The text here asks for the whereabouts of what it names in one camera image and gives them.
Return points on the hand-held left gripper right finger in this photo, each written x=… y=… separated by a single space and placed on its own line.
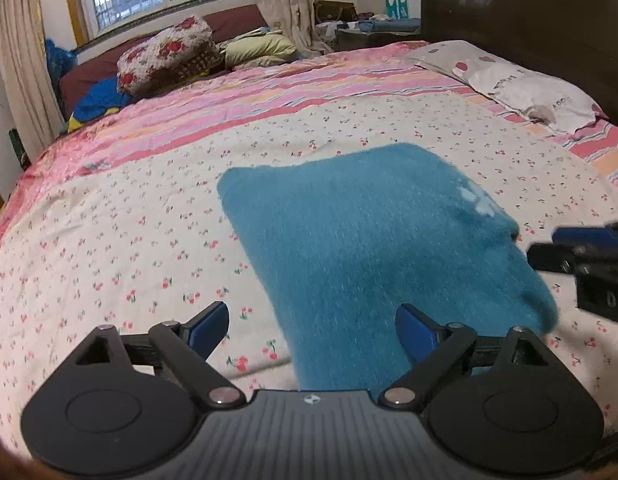
x=414 y=330

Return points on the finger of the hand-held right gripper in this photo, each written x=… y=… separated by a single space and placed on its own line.
x=551 y=257
x=586 y=237

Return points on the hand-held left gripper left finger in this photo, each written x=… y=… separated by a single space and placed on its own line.
x=209 y=327

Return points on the teal fluffy towel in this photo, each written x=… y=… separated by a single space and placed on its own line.
x=369 y=240

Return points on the folded blue clothes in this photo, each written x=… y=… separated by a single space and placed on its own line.
x=389 y=25

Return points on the white dotted pillow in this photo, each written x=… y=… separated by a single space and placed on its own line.
x=514 y=80

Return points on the dark wooden headboard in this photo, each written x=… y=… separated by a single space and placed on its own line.
x=529 y=5

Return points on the blue and yellow cloth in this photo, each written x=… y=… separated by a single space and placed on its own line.
x=96 y=105

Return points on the dark green object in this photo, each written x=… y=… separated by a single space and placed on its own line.
x=19 y=150

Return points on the red floral pillow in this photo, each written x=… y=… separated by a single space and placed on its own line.
x=164 y=55

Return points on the dark nightstand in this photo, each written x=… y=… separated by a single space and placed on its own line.
x=374 y=40

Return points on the yellow-green pillow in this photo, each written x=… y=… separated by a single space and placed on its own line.
x=259 y=50

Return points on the maroon sofa cushion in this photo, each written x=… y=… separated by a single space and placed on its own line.
x=89 y=70

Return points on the blue plastic bag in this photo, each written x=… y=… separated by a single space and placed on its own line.
x=59 y=57

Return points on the cream curtain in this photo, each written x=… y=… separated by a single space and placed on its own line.
x=19 y=60
x=289 y=5

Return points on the brown handbag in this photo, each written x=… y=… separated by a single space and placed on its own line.
x=334 y=11

